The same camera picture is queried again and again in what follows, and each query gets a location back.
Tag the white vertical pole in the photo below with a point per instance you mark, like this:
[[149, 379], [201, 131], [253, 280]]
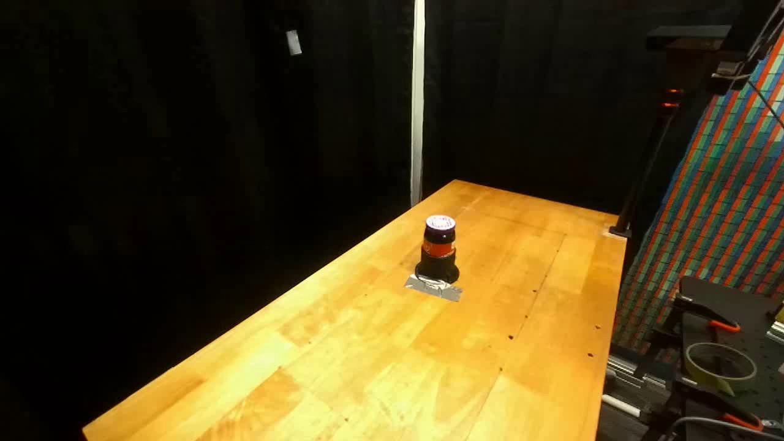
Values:
[[417, 99]]

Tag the small white tag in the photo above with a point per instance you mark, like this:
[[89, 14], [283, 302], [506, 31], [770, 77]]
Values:
[[291, 43]]

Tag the grey duct tape piece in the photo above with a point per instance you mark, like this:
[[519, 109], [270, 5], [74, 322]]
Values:
[[426, 290]]

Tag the black stand pole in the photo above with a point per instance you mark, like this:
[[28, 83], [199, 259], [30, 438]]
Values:
[[649, 163]]

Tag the black mounting plate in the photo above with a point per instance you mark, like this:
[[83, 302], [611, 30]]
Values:
[[735, 303]]

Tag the aluminium rail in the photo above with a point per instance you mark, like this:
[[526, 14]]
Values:
[[626, 382]]

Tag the colourful striped panel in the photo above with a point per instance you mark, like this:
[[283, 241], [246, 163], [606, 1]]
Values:
[[719, 212]]

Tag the orange clamp on stand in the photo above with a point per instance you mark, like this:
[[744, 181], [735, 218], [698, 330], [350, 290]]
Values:
[[672, 100]]

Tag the black flat shelf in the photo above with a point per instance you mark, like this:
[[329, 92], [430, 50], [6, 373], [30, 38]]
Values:
[[689, 34]]

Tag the dark bottle with orange label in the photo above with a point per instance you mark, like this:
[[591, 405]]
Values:
[[439, 256]]

